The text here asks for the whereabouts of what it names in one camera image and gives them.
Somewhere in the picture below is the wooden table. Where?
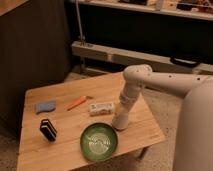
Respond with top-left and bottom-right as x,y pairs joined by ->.
17,73 -> 165,171

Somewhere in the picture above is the metal pole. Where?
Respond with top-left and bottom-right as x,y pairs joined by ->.
75,0 -> 85,45

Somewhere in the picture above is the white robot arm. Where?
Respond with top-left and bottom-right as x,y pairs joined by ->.
118,65 -> 213,171

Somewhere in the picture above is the black whiteboard eraser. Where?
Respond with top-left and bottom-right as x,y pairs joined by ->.
40,119 -> 57,142

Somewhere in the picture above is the green bowl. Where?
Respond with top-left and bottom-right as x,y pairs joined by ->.
80,123 -> 118,162

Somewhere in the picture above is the white rectangular box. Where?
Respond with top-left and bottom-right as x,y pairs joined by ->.
89,102 -> 115,116

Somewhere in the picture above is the blue sponge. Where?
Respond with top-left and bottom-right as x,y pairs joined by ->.
35,101 -> 56,114

